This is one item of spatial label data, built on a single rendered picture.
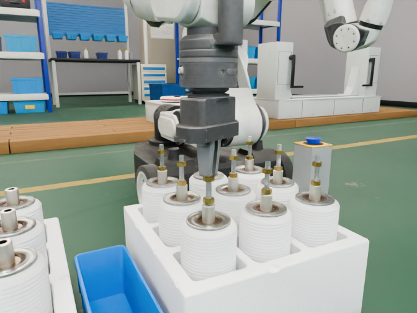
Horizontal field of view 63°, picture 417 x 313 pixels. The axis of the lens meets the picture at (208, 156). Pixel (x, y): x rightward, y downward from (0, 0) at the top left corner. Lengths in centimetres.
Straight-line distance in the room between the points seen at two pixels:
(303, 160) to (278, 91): 250
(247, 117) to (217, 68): 59
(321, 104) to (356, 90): 75
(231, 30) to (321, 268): 44
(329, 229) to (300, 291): 13
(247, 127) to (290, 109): 237
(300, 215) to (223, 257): 19
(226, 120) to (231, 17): 15
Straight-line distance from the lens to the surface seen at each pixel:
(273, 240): 61
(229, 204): 69
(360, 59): 438
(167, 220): 66
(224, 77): 49
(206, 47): 49
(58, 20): 660
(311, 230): 68
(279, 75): 339
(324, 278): 69
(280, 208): 64
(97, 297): 85
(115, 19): 677
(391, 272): 103
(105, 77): 908
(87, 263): 81
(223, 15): 48
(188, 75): 50
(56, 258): 67
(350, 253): 71
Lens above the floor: 49
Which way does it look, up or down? 13 degrees down
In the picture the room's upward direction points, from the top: straight up
